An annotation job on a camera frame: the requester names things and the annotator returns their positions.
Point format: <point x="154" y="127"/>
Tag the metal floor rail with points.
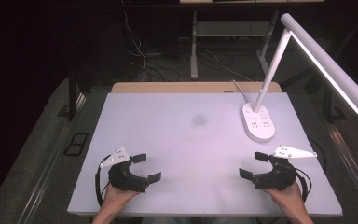
<point x="349" y="161"/>
<point x="45" y="174"/>

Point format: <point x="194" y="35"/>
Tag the white desk lamp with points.
<point x="258" y="125"/>

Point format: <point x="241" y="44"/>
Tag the person's left hand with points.
<point x="115" y="196"/>

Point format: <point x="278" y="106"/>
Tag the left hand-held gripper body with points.
<point x="121" y="178"/>

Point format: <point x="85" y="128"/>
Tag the black metal stand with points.
<point x="72" y="99"/>

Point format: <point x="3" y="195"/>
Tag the white table mat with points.
<point x="183" y="149"/>

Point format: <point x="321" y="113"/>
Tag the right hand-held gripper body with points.
<point x="279" y="177"/>

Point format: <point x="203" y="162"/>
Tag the black floor socket frame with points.
<point x="76" y="144"/>

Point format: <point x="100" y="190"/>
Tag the white metal frame desk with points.
<point x="194" y="56"/>

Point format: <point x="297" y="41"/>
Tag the person's right hand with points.
<point x="284" y="195"/>

